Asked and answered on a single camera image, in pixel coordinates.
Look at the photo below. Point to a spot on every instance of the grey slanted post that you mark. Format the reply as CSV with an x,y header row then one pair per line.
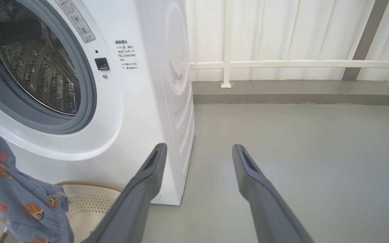
x,y
363,44

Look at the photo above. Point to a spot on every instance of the black door latch socket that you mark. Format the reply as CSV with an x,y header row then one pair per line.
x,y
102,63

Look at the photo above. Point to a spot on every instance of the printed black text label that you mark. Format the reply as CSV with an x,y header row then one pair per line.
x,y
127,54

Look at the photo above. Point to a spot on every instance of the grey warning sticker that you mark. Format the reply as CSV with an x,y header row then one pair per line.
x,y
76,20

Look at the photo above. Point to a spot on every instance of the blue garment small bear print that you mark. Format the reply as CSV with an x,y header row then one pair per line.
x,y
19,195

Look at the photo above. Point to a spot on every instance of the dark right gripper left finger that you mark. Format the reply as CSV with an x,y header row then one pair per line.
x,y
130,212

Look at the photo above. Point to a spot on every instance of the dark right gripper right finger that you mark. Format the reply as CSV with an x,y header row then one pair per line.
x,y
268,216

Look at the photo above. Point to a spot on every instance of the white front-load washing machine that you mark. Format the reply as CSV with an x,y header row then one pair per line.
x,y
137,111

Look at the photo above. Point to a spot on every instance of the cream perforated laundry basket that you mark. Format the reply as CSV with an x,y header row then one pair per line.
x,y
89,206

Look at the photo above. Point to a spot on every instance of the white metal railing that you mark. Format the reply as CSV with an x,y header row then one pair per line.
x,y
228,64

